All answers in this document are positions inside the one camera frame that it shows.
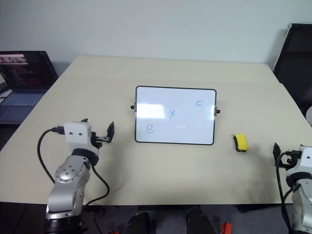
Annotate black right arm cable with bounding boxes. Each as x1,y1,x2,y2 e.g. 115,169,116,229
274,151,294,234

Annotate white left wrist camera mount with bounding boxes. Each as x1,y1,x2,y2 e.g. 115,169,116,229
63,120,93,150

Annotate black office chair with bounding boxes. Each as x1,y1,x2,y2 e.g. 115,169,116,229
273,23,312,117

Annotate yellow and black eraser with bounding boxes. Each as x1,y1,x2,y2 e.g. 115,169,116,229
233,133,250,153

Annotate small black-framed whiteboard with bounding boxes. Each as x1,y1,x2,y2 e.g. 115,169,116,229
130,85,221,146

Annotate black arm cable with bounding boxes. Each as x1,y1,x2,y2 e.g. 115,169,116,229
274,151,294,234
37,126,110,207

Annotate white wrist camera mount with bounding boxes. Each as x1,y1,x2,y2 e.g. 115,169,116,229
63,120,93,150
285,144,312,178

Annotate dark rounded shape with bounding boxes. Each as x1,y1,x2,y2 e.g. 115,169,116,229
186,206,218,234
123,211,157,234

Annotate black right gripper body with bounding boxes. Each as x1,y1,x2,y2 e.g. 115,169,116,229
279,150,303,169

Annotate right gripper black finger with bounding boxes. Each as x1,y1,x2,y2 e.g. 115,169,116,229
273,142,281,167

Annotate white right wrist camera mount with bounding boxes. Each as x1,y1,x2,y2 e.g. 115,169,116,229
285,144,312,178

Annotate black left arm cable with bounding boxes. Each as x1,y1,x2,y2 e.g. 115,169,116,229
37,126,110,207

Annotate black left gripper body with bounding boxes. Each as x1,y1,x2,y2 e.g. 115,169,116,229
91,131,111,149

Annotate open blue laptop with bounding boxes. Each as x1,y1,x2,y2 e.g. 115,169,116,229
0,50,59,125

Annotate white rounded object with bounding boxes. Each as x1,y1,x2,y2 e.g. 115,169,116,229
305,105,312,128

